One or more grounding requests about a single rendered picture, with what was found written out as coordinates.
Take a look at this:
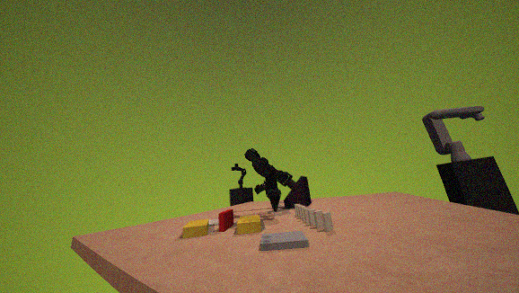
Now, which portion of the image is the yellow rectangular block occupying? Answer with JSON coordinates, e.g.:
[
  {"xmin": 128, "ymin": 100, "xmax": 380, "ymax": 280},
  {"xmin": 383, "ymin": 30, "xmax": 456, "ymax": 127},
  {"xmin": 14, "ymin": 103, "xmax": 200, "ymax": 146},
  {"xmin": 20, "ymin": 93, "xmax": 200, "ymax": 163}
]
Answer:
[
  {"xmin": 237, "ymin": 215, "xmax": 261, "ymax": 235},
  {"xmin": 182, "ymin": 219, "xmax": 209, "ymax": 239}
]

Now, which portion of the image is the red rectangular block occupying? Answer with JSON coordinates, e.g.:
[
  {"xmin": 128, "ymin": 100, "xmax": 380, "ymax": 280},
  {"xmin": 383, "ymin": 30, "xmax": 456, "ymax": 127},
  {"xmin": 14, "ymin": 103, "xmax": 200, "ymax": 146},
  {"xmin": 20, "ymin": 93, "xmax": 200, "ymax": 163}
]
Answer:
[{"xmin": 218, "ymin": 209, "xmax": 234, "ymax": 232}]

